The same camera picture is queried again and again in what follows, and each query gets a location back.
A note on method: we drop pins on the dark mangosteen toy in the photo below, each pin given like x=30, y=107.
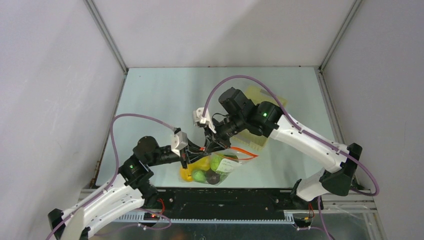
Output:
x=212, y=177

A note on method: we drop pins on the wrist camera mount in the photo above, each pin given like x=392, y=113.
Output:
x=202, y=119
x=179, y=142

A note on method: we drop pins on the green watermelon toy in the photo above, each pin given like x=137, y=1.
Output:
x=198, y=176

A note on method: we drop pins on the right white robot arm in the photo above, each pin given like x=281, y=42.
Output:
x=268, y=120

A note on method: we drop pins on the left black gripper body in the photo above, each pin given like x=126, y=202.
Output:
x=186, y=155

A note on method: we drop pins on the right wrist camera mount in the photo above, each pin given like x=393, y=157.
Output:
x=202, y=119

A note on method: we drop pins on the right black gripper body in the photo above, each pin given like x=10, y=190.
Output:
x=214, y=139

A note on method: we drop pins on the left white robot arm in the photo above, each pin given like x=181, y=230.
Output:
x=127, y=190

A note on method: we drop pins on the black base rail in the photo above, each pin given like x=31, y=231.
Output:
x=233, y=204

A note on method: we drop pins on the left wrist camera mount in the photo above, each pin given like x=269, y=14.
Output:
x=179, y=142

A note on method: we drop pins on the clear zip top bag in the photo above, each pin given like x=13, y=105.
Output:
x=233, y=158

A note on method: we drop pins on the yellow lemon toy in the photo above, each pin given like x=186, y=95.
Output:
x=202, y=164

